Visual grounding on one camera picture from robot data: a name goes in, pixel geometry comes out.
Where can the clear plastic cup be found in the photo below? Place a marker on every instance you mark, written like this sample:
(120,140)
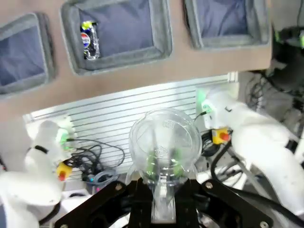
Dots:
(166,133)

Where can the black Pepsi can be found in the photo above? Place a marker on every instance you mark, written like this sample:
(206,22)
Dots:
(90,40)

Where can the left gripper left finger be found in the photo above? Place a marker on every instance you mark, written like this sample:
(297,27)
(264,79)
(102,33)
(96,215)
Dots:
(95,206)

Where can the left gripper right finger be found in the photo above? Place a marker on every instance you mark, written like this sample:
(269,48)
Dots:
(228,204)

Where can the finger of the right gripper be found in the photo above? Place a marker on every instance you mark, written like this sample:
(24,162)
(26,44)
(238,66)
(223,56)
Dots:
(278,36)

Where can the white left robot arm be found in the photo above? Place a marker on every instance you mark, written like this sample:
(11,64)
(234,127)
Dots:
(28,180)

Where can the grey fabric basket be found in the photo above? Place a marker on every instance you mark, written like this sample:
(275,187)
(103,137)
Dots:
(14,54)
(223,19)
(128,31)

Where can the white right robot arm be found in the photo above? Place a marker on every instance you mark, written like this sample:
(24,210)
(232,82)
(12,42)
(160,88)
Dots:
(256,142)

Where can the yellow emergency stop button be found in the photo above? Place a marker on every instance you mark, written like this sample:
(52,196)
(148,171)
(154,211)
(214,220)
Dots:
(219,136)
(64,169)

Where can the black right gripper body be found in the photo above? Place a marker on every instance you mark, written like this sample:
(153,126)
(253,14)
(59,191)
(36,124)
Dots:
(294,36)

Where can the aluminium rail plate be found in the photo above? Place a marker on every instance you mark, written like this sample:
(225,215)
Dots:
(118,104)

